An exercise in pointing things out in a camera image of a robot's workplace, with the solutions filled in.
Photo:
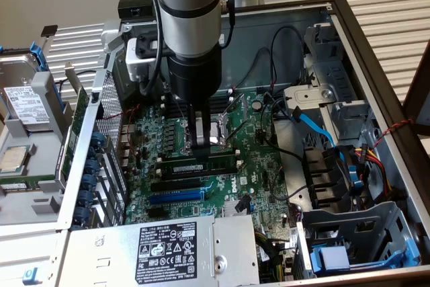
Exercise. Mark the metal disk bay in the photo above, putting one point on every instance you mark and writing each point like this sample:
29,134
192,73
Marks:
302,97

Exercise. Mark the blue hard disk carrier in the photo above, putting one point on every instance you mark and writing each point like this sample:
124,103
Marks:
37,60

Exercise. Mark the metal socket cover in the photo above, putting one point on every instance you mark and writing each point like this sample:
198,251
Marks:
235,103

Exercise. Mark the grey disk bay cage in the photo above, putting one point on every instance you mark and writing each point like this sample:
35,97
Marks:
336,223

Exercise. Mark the blue slot retainer clip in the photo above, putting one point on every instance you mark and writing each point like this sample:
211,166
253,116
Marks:
85,198
81,215
89,183
92,167
98,139

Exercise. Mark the grey parts rack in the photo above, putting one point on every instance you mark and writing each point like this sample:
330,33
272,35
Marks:
43,152

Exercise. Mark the long black expansion slot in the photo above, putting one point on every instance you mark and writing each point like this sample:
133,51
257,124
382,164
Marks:
174,185

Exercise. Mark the green graphics card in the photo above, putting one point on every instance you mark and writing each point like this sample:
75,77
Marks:
78,112

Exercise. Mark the silver chipset heat sink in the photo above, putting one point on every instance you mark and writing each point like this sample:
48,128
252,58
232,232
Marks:
230,209

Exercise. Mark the silver CPU chip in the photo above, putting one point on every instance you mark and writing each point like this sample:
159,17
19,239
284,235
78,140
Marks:
11,159

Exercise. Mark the silver power supply black label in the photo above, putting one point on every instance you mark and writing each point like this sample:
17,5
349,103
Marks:
100,250

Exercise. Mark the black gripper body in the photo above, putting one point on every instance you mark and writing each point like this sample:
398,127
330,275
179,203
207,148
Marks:
195,75

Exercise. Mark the blue plastic latch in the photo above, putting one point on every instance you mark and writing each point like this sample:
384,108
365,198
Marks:
356,179

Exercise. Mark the blue expansion slot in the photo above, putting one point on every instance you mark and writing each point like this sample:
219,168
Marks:
174,197

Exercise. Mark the metal rear port block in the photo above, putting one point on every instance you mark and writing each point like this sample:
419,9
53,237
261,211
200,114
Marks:
127,139

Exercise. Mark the green Dell motherboard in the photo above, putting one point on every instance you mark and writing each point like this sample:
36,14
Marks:
258,152

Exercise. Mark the silver hard disk white label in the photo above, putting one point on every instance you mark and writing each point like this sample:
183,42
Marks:
25,105

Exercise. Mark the round coin battery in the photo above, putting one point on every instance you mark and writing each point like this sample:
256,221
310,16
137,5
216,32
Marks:
257,105

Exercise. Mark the short black expansion slot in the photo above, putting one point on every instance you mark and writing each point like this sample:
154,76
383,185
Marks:
157,212

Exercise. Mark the open metal PC case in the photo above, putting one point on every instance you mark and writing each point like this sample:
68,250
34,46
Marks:
248,28

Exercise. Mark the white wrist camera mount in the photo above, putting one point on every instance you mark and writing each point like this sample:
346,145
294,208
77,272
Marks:
134,62

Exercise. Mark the blue case release latch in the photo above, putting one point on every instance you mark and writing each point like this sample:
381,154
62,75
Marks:
31,275

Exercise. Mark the CPU socket metal frame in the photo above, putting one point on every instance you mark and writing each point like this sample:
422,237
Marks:
218,132

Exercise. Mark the thin metal locking lever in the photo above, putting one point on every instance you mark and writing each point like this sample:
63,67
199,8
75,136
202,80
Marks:
180,113
239,130

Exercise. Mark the black box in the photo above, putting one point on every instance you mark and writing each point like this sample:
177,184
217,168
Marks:
134,3

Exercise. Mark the black fan shroud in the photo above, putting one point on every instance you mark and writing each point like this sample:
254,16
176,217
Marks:
322,172

